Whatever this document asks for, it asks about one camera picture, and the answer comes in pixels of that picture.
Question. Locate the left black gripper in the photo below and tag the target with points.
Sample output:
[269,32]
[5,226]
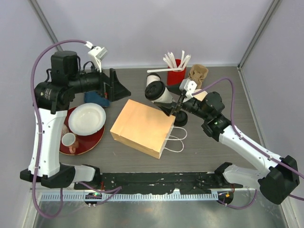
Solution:
[113,86]

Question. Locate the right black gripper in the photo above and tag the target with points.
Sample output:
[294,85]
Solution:
[178,108]

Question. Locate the stack of black cup lids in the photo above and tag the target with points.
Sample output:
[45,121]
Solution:
[181,119]

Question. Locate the white paper cup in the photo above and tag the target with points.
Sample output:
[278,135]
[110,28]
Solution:
[165,98]
[152,77]

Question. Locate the brown cardboard cup carrier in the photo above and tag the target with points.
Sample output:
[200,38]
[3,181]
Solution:
[198,73]

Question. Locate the white straw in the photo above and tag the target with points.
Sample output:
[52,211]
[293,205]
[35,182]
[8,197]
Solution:
[164,70]

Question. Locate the brown paper bag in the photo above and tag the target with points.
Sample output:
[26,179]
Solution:
[146,129]

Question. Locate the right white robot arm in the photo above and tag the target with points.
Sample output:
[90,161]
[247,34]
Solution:
[274,176]

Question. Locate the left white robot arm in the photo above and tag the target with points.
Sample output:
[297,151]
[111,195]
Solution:
[51,100]

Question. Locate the stack of white paper cups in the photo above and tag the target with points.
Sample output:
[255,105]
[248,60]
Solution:
[201,95]

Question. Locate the red straw holder cup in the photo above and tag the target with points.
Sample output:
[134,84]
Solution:
[175,77]

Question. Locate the blue cloth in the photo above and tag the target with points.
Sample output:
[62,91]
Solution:
[94,97]

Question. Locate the white paper plate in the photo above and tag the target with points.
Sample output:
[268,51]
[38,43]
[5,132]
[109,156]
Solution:
[87,119]

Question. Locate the white wrapped straws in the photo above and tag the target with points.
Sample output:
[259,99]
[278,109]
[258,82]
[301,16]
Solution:
[175,64]

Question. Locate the red round plate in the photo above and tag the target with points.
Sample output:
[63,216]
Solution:
[86,143]

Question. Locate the white ceramic mug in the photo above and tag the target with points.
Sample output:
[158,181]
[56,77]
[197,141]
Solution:
[69,141]

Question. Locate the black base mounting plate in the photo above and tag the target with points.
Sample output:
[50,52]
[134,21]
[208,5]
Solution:
[163,182]

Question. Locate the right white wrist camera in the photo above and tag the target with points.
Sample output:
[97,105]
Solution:
[188,87]

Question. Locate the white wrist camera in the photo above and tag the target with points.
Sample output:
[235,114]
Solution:
[97,54]
[188,87]

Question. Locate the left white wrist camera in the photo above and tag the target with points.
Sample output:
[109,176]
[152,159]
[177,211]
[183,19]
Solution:
[97,54]

